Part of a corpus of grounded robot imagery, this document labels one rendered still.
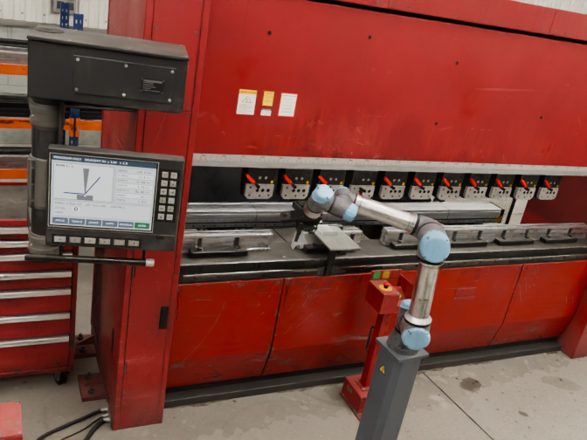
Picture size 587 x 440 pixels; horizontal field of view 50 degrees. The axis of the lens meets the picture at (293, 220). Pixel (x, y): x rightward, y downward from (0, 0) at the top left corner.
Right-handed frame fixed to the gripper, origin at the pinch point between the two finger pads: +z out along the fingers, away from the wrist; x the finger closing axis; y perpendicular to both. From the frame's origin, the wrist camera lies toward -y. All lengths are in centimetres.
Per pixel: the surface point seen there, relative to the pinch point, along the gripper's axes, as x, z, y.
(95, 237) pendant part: -27, -17, -78
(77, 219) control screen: -24, -22, -85
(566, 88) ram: 124, -17, 163
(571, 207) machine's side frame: 112, 72, 237
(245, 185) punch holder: 38.9, 25.3, -15.5
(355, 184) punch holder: 55, 27, 45
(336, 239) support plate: 27, 40, 38
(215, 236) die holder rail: 21, 48, -24
